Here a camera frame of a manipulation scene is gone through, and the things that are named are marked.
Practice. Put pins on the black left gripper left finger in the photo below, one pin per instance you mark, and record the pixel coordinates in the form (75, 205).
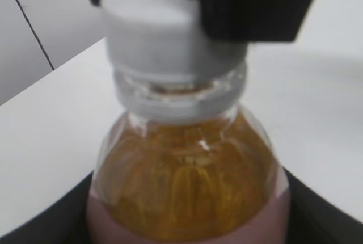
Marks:
(56, 222)

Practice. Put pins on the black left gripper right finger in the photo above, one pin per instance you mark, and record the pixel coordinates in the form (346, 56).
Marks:
(314, 220)

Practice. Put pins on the white bottle cap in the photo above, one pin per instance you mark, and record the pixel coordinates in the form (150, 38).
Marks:
(162, 41)

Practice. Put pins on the pink label tea bottle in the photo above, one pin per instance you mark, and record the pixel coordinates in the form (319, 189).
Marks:
(187, 163)

